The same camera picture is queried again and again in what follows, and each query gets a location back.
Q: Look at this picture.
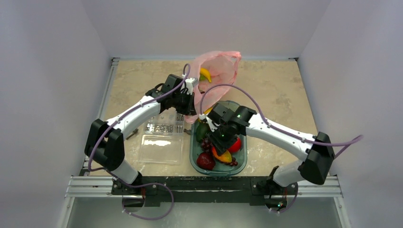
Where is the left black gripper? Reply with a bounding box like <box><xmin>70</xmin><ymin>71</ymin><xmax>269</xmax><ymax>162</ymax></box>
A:
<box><xmin>172</xmin><ymin>90</ymin><xmax>197</xmax><ymax>116</ymax></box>

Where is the orange red fake mango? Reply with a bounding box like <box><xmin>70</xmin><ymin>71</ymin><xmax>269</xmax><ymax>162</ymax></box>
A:
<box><xmin>211</xmin><ymin>147</ymin><xmax>232</xmax><ymax>163</ymax></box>

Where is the pink plastic bag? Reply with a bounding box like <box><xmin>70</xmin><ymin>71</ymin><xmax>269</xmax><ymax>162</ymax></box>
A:
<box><xmin>184</xmin><ymin>51</ymin><xmax>242</xmax><ymax>124</ymax></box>

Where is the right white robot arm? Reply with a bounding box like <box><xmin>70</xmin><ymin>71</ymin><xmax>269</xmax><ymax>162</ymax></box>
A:
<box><xmin>199</xmin><ymin>104</ymin><xmax>335</xmax><ymax>193</ymax></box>

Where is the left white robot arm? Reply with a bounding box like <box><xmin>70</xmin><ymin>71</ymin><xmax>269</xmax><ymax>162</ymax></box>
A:
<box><xmin>84</xmin><ymin>74</ymin><xmax>198</xmax><ymax>194</ymax></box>

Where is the red fake tomato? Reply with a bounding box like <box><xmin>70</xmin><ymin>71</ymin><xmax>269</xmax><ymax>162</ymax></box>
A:
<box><xmin>228</xmin><ymin>138</ymin><xmax>242</xmax><ymax>154</ymax></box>

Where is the purple fake grape bunch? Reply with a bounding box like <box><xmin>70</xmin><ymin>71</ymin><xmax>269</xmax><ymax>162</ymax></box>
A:
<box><xmin>201</xmin><ymin>138</ymin><xmax>238</xmax><ymax>166</ymax></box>

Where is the green fake avocado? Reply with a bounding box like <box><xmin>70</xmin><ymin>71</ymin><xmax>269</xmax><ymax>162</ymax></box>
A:
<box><xmin>196</xmin><ymin>123</ymin><xmax>210</xmax><ymax>143</ymax></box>

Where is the yellow fake mango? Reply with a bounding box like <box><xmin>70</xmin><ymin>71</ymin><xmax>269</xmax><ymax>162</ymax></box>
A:
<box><xmin>197</xmin><ymin>107</ymin><xmax>213</xmax><ymax>123</ymax></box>

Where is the dark red fake apple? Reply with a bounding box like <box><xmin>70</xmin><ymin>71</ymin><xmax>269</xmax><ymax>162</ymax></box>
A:
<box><xmin>196</xmin><ymin>152</ymin><xmax>216</xmax><ymax>171</ymax></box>

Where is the yellow fake banana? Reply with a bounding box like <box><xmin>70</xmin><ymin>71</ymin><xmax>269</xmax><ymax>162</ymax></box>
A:
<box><xmin>199</xmin><ymin>68</ymin><xmax>212</xmax><ymax>83</ymax></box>

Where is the teal plastic bin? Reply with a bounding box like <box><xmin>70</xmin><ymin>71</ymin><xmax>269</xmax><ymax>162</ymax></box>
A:
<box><xmin>189</xmin><ymin>100</ymin><xmax>248</xmax><ymax>177</ymax></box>

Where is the small dark bolt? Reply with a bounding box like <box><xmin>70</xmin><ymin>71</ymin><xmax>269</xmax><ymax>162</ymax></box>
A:
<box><xmin>183</xmin><ymin>129</ymin><xmax>192</xmax><ymax>135</ymax></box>

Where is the clear plastic screw box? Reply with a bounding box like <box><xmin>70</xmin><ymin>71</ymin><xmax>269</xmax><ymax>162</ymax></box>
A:
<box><xmin>139</xmin><ymin>108</ymin><xmax>184</xmax><ymax>165</ymax></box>

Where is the black allen key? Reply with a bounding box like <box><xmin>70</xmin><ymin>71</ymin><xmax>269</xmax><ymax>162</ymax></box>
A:
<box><xmin>126</xmin><ymin>128</ymin><xmax>139</xmax><ymax>140</ymax></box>

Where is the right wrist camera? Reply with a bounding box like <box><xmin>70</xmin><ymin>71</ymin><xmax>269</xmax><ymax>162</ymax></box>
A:
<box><xmin>199</xmin><ymin>114</ymin><xmax>218</xmax><ymax>132</ymax></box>

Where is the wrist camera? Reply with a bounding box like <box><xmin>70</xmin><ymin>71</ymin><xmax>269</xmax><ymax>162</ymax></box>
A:
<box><xmin>180</xmin><ymin>77</ymin><xmax>199</xmax><ymax>95</ymax></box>
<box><xmin>199</xmin><ymin>114</ymin><xmax>218</xmax><ymax>132</ymax></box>

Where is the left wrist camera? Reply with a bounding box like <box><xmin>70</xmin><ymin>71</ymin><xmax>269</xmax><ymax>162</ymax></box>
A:
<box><xmin>180</xmin><ymin>77</ymin><xmax>199</xmax><ymax>95</ymax></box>

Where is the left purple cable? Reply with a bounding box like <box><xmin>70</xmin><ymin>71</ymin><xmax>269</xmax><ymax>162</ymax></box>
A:
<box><xmin>87</xmin><ymin>63</ymin><xmax>192</xmax><ymax>221</ymax></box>

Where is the purple cable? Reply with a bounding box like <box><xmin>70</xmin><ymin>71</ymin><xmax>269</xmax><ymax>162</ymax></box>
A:
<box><xmin>199</xmin><ymin>84</ymin><xmax>364</xmax><ymax>215</ymax></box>
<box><xmin>87</xmin><ymin>63</ymin><xmax>192</xmax><ymax>221</ymax></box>

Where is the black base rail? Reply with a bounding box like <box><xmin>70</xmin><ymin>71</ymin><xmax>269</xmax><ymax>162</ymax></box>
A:
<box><xmin>111</xmin><ymin>176</ymin><xmax>298</xmax><ymax>209</ymax></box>

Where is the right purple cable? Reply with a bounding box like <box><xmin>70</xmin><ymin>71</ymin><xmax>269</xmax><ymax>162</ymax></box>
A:
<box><xmin>199</xmin><ymin>84</ymin><xmax>364</xmax><ymax>215</ymax></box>

